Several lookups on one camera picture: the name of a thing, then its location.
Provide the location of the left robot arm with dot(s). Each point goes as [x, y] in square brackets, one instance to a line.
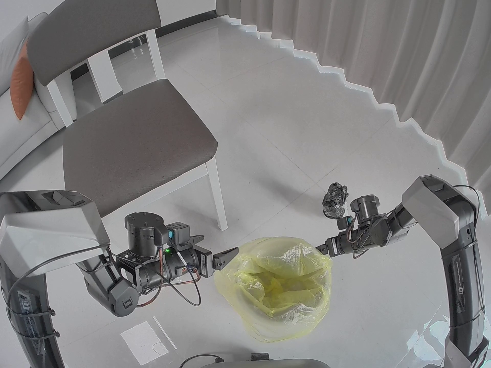
[50, 224]

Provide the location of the white sofa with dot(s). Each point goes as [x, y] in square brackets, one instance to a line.
[19, 148]

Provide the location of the crumpled black plastic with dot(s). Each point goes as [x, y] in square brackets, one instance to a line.
[335, 201]

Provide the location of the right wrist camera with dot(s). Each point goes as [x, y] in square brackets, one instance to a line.
[343, 224]

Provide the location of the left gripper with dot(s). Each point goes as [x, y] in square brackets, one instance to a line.
[184, 265]

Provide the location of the yellow plastic bag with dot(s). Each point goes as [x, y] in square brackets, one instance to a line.
[276, 266]

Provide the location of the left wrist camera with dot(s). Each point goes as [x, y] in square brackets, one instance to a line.
[180, 233]

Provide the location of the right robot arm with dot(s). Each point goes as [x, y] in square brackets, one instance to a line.
[429, 209]

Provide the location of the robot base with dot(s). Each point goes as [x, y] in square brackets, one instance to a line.
[268, 364]

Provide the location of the orange pillow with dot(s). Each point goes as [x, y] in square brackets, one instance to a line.
[21, 86]

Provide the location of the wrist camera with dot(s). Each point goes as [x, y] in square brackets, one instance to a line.
[180, 233]
[343, 224]

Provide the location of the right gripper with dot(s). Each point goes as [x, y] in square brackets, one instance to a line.
[343, 243]

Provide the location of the white curtain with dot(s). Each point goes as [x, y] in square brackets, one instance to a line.
[364, 33]

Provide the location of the grey and white chair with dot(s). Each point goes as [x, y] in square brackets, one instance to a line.
[134, 136]

